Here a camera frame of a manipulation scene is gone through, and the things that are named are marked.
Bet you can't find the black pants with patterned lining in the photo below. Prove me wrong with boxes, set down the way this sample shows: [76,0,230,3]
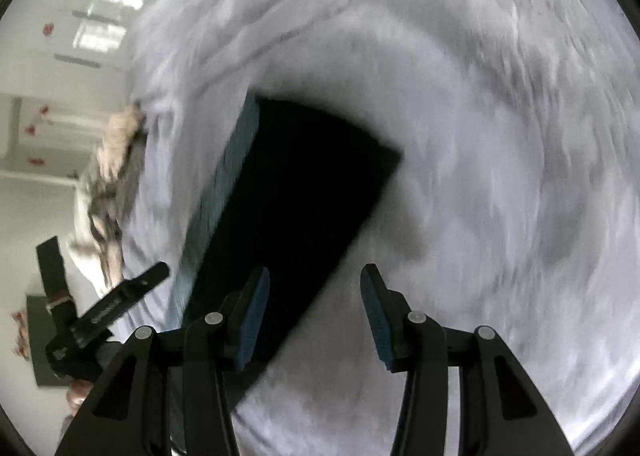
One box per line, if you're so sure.
[167,90,404,406]

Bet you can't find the person's left hand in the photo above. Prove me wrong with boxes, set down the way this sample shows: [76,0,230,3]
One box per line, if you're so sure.
[66,379,94,417]

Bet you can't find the beige grey striped blanket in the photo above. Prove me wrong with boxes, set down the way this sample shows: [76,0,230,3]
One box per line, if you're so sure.
[67,105,146,297]

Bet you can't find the light grey plush blanket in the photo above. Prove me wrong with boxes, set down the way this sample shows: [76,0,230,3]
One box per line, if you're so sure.
[122,0,639,455]

